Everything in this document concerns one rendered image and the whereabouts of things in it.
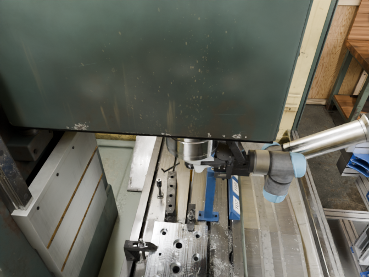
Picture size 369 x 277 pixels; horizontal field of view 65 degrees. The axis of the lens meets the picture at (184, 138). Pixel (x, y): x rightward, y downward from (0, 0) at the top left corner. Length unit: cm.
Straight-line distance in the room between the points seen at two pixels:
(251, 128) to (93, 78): 36
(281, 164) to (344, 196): 214
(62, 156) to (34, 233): 25
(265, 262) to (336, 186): 168
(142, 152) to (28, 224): 117
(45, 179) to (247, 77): 67
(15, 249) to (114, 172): 122
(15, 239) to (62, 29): 60
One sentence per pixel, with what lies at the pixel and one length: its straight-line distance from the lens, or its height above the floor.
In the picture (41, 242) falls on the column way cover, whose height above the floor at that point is 128.
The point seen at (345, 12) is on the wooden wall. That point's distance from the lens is 366.
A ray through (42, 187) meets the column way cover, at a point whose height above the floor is 141.
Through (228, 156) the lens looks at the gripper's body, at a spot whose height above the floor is 147.
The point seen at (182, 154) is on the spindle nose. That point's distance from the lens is 79.
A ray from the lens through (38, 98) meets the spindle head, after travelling 74.
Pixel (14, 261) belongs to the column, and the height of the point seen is 129.
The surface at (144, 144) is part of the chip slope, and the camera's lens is 199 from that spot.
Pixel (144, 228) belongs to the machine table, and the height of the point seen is 87.
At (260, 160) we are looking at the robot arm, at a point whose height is 147.
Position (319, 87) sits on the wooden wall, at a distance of 398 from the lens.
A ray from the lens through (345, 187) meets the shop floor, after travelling 309.
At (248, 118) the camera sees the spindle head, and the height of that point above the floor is 169.
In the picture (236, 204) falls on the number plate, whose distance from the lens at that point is 143.
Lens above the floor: 207
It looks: 40 degrees down
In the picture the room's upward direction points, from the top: straight up
